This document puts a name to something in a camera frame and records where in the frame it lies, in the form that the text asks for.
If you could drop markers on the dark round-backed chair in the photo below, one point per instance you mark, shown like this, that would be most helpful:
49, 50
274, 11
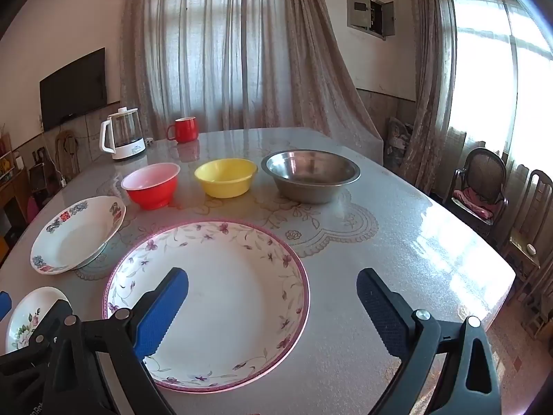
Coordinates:
479, 170

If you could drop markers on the red and blue printed plate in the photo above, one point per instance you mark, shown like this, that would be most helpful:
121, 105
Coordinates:
73, 237

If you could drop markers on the large purple-rimmed floral plate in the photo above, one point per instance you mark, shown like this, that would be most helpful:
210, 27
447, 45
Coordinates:
233, 289

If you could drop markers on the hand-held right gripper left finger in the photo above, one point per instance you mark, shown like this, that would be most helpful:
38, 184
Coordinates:
160, 315

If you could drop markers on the grey bundle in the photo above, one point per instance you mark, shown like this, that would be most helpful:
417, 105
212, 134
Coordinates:
399, 136

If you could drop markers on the tan wall hanging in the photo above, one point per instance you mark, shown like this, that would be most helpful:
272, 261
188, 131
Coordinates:
67, 149

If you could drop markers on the light wooden chair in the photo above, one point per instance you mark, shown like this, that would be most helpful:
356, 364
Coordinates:
531, 224

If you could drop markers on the narrow beige curtain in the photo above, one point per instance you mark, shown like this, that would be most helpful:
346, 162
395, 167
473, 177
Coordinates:
432, 95

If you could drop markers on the grey electrical panel box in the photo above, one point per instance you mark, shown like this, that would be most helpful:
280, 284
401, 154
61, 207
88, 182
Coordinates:
360, 11

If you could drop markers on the lace floral table mat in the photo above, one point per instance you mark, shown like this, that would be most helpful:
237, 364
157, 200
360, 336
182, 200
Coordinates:
337, 224

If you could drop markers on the stainless steel bowl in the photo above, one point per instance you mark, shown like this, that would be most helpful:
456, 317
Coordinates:
311, 175

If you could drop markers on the pink cushion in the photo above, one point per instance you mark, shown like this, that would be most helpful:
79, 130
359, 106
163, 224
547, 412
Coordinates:
475, 201

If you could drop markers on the red plastic bowl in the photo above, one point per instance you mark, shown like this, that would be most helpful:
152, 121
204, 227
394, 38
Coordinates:
151, 196

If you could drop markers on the red mug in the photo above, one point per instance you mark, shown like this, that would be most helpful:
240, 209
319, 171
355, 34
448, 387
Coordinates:
186, 132

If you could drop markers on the yellow plastic bowl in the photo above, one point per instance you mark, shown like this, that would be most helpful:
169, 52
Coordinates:
224, 181

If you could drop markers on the black wall television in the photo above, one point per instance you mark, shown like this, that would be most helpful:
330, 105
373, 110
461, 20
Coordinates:
73, 88

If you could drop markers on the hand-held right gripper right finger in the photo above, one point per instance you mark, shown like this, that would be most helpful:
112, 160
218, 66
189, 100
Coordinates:
380, 315

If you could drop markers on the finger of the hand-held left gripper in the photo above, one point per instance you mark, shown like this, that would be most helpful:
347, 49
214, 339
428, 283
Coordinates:
56, 341
4, 305

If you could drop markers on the white glass electric kettle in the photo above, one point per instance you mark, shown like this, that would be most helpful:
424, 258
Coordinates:
125, 138

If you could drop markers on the wide beige curtain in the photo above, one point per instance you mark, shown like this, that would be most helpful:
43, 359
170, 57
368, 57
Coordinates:
242, 52

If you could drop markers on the bright window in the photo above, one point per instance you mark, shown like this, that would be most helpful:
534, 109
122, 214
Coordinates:
488, 73

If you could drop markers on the wooden cabinet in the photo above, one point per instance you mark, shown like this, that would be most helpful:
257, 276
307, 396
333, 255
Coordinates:
13, 190

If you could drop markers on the small floral plate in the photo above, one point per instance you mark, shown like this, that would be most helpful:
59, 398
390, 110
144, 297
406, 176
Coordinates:
30, 311

